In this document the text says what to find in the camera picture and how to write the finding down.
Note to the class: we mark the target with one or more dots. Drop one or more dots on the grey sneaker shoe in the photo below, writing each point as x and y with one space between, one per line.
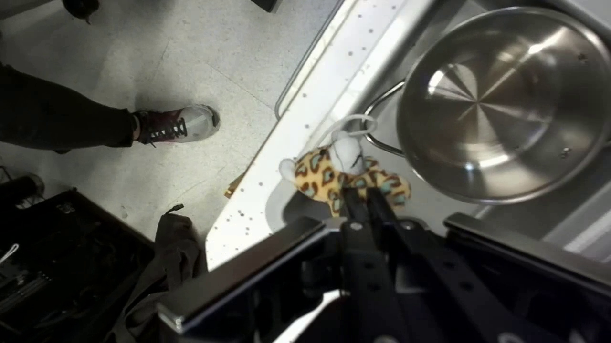
183 124

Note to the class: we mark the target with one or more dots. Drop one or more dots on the leopard print stuffed toy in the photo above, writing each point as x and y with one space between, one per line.
321 177

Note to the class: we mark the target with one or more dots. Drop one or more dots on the black equipment case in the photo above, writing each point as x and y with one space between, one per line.
69 267

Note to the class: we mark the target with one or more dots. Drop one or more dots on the stainless steel pot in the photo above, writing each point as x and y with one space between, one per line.
502 101

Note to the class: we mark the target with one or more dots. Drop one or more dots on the black trouser leg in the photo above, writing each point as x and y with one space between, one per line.
57 116

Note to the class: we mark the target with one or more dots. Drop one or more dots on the grey toy kitchen sink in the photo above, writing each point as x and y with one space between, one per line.
573 210

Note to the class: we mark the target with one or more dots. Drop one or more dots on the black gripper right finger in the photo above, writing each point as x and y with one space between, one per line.
439 278

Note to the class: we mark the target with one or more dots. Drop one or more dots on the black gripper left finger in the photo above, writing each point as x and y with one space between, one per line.
365 272

